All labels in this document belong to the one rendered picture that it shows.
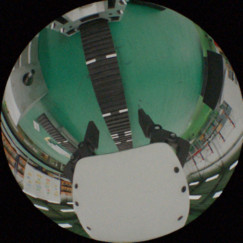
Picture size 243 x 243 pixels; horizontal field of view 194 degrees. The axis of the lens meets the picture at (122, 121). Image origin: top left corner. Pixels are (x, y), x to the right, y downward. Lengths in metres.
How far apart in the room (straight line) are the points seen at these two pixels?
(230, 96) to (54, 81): 0.57
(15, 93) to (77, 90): 0.13
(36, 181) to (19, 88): 2.91
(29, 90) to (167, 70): 0.29
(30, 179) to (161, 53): 3.10
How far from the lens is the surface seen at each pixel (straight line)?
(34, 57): 0.23
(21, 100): 0.17
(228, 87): 0.43
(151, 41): 0.18
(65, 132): 0.25
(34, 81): 0.20
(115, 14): 0.16
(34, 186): 3.03
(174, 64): 0.21
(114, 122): 0.15
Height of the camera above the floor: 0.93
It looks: 49 degrees down
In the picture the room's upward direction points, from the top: 167 degrees clockwise
